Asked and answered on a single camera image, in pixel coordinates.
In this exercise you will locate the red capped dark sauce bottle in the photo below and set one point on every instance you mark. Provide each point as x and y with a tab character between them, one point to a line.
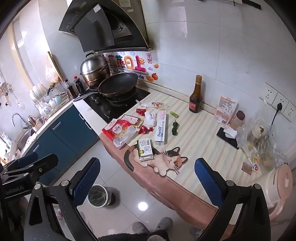
79	87

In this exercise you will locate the pink white electric kettle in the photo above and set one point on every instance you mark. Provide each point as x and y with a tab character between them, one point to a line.
275	185

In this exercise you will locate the white red food packet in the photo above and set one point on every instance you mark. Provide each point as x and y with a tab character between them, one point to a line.
133	119

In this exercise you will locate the small brown card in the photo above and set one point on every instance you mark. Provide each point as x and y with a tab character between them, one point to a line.
247	168

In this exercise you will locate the jar with brown lid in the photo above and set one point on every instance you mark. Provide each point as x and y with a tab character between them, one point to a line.
238	119

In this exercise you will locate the pink white pouch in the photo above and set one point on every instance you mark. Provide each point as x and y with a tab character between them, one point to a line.
225	111

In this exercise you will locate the dark wok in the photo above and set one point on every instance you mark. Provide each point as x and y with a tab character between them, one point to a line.
118	83

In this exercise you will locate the black gas stove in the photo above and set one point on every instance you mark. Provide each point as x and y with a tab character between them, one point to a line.
108	109

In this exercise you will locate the brown glass bottle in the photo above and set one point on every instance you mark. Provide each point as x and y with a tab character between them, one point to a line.
196	102

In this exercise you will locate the small red white sachet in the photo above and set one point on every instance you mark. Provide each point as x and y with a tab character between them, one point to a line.
256	166

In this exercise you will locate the stack of white plates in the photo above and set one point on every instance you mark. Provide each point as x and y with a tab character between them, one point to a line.
38	91

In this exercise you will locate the white trash bin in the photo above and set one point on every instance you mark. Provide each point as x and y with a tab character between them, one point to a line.
97	197

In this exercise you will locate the folded white tissue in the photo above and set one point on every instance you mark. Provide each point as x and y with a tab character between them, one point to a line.
230	133

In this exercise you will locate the red white snack packet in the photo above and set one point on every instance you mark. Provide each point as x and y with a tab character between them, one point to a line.
118	132

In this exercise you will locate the white tissue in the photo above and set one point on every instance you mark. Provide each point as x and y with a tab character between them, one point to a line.
230	133
150	119

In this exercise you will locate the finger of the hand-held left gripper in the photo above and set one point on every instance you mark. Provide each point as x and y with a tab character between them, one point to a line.
46	162
27	160

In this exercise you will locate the light green plastic piece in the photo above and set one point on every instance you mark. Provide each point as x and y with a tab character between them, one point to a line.
174	114

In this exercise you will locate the person's dark trousers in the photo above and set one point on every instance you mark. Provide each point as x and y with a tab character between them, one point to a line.
131	237

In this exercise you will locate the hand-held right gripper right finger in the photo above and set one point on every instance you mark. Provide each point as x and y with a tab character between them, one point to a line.
208	183

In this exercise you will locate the metal dish rack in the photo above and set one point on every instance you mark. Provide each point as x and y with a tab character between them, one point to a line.
53	105

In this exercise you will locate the chopstick holder with utensils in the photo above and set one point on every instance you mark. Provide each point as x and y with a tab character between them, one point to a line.
35	124

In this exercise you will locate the patterned white bowl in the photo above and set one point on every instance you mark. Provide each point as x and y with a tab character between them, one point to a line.
45	108

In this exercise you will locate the black range hood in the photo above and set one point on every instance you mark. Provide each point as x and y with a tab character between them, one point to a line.
97	30

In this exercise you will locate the black phone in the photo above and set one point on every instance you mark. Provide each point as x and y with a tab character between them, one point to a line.
223	139

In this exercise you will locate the black capped dark sauce bottle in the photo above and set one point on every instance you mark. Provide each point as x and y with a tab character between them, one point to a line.
71	90

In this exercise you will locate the hanging clear plastic bag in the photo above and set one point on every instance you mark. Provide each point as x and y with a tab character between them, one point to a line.
50	74

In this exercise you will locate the green white medicine box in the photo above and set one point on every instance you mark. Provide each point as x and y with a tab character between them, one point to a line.
144	149

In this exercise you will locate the steel sink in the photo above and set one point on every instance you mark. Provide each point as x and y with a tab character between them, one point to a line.
25	139

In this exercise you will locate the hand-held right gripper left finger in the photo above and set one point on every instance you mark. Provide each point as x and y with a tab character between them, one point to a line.
86	183

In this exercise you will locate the green pepper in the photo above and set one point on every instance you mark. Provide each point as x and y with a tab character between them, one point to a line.
175	129

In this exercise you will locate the light blue cup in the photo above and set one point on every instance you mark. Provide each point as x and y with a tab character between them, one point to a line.
57	100

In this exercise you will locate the blue kitchen cabinet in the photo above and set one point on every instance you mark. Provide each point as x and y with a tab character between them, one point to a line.
85	141
57	143

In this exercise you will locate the steel steamer pot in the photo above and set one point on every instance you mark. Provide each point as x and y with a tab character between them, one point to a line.
94	67

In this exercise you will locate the colourful wall stickers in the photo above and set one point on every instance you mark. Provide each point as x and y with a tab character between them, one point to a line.
131	62

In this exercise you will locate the wooden cutting board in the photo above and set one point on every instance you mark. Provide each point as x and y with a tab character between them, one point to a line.
55	66

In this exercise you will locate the clear wrapper with red print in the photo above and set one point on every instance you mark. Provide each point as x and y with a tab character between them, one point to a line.
155	105

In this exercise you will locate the white wall socket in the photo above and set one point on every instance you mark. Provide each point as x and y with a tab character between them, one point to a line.
281	99
267	92
290	111

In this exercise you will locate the chrome faucet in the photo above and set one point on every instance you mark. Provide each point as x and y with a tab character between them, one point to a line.
17	115

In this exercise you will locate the grey slipper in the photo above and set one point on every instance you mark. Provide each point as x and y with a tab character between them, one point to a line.
164	223
141	228

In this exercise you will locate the white toothpaste box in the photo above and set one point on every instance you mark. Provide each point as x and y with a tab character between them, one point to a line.
160	129

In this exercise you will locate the cat printed tablecloth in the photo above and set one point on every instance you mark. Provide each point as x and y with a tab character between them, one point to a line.
196	143

